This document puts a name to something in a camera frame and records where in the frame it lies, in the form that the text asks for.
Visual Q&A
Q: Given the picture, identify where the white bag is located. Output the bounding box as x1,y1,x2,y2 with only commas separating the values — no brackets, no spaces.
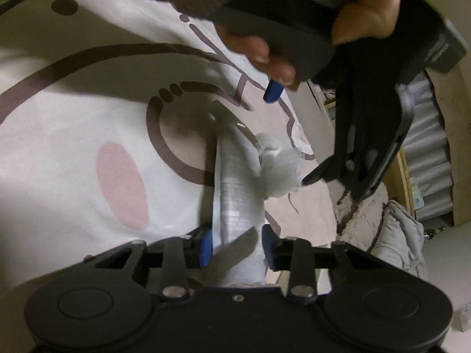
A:
258,132,306,199

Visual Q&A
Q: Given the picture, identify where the clear plastic packet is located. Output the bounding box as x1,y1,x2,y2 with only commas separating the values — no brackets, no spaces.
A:
207,101,268,288

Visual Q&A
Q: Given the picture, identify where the printed blanket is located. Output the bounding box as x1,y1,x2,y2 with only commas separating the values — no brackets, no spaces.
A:
0,0,337,298

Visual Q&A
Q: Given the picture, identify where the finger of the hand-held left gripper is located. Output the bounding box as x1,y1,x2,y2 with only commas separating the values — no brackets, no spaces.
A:
263,79,285,104
302,80,412,201

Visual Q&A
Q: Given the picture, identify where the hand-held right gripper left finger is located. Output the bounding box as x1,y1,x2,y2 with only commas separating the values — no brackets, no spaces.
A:
94,228,214,300

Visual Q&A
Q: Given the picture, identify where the person's left hand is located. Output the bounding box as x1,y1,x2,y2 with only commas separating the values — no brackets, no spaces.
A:
217,0,403,91

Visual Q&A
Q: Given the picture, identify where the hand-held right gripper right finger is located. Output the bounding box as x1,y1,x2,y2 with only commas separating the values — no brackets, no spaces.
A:
261,224,376,300

